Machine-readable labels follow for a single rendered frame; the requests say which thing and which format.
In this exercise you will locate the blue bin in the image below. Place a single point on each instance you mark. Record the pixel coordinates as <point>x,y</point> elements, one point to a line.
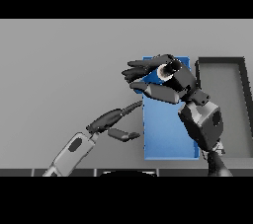
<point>164,129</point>

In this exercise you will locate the dark grey bin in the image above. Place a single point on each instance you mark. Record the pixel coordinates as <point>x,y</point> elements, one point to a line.
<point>224,109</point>

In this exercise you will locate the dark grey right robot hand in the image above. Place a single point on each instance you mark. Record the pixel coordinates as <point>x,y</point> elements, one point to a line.
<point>179,81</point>

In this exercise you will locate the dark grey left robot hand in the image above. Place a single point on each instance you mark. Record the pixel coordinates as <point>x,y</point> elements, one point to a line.
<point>107,121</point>

